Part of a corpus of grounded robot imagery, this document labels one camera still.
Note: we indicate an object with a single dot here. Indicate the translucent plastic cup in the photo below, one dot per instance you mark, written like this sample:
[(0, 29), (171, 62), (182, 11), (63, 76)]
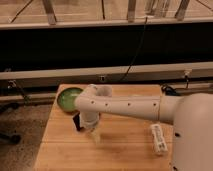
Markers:
[(105, 91)]

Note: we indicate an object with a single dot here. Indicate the black eraser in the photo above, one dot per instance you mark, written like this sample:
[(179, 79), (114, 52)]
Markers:
[(76, 120)]

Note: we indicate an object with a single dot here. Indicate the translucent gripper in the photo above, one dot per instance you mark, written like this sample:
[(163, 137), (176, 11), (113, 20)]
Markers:
[(95, 135)]

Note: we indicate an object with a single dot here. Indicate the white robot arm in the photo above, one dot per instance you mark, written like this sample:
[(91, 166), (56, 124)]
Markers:
[(191, 117)]

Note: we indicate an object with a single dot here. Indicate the white tube bottle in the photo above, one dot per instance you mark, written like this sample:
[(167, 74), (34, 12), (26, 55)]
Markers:
[(160, 145)]

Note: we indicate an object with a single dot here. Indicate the green bowl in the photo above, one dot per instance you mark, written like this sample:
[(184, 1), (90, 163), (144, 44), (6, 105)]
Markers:
[(66, 98)]

